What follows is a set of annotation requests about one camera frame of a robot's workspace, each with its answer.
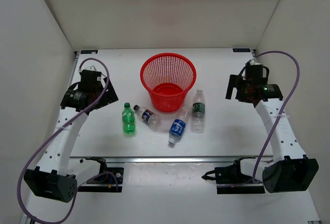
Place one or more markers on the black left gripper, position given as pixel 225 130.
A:
pixel 109 97

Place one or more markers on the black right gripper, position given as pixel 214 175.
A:
pixel 237 82

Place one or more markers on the green plastic soda bottle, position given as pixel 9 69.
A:
pixel 128 120

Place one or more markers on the clear green-label water bottle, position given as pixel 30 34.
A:
pixel 198 111

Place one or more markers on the clear blue-label water bottle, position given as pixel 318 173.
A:
pixel 179 124

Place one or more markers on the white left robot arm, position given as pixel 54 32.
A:
pixel 53 178

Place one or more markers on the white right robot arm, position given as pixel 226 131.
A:
pixel 291 170

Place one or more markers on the red mesh plastic bin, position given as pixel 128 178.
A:
pixel 167 77

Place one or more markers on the blue sticker right corner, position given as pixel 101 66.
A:
pixel 241 50

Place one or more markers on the blue sticker corner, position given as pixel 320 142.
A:
pixel 241 50
pixel 87 52

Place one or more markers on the clear Pepsi-label plastic bottle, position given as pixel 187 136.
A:
pixel 146 115

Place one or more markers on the blue sticker left corner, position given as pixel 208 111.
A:
pixel 87 52

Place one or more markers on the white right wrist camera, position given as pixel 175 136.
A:
pixel 252 62

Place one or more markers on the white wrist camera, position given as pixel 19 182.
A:
pixel 91 68
pixel 252 62

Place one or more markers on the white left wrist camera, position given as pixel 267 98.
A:
pixel 91 68

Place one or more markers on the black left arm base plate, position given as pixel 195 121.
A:
pixel 109 183

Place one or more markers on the aluminium front table rail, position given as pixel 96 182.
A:
pixel 207 159

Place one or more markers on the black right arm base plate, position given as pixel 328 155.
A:
pixel 229 180

